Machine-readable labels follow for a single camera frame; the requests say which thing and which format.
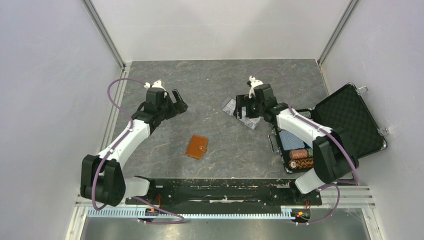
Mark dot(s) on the white slotted cable duct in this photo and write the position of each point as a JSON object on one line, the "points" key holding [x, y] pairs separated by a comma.
{"points": [[143, 213]]}

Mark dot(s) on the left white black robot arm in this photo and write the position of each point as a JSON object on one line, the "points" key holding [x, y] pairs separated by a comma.
{"points": [[102, 178]]}

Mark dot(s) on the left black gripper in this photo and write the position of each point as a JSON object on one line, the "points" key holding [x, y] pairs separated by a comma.
{"points": [[180, 106]]}

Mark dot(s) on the brown leather card holder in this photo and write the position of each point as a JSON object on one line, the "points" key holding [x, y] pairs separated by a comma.
{"points": [[197, 147]]}

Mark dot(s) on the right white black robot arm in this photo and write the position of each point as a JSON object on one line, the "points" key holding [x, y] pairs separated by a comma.
{"points": [[333, 152]]}

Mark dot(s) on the black poker chip case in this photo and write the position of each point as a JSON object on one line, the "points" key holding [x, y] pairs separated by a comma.
{"points": [[344, 108]]}

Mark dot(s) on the green poker chip roll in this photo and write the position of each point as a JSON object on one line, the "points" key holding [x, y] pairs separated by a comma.
{"points": [[306, 114]]}

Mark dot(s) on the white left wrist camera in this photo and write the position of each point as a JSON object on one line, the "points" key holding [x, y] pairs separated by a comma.
{"points": [[157, 84]]}

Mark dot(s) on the orange brown poker chip roll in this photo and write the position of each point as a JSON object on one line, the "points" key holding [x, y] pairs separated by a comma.
{"points": [[301, 153]]}

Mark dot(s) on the clear plastic card sleeve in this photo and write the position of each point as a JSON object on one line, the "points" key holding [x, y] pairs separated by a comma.
{"points": [[229, 107]]}

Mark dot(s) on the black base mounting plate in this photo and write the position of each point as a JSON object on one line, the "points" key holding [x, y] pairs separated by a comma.
{"points": [[227, 195]]}

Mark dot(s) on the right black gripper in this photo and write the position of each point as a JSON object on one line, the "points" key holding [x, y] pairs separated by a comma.
{"points": [[240, 99]]}

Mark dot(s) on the blue patterned card deck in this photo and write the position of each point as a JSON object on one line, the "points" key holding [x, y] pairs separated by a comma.
{"points": [[290, 141]]}

